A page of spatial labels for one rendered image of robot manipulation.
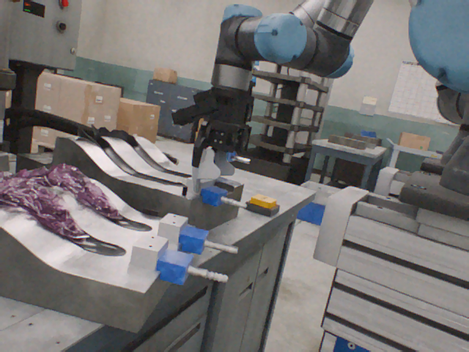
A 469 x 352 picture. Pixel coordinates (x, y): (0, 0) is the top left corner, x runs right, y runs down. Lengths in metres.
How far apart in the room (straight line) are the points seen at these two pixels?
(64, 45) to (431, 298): 1.42
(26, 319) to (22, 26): 1.12
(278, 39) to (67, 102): 4.28
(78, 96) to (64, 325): 4.28
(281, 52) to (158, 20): 8.55
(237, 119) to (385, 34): 6.72
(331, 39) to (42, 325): 0.62
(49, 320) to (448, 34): 0.51
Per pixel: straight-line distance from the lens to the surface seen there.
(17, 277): 0.55
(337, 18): 0.74
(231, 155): 1.08
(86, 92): 4.66
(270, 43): 0.64
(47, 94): 5.01
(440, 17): 0.41
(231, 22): 0.75
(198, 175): 0.76
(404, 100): 7.20
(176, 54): 8.74
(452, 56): 0.40
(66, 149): 0.94
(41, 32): 1.54
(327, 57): 0.74
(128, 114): 5.45
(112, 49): 9.86
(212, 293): 0.99
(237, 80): 0.74
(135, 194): 0.82
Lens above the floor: 1.09
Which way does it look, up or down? 11 degrees down
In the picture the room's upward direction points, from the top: 11 degrees clockwise
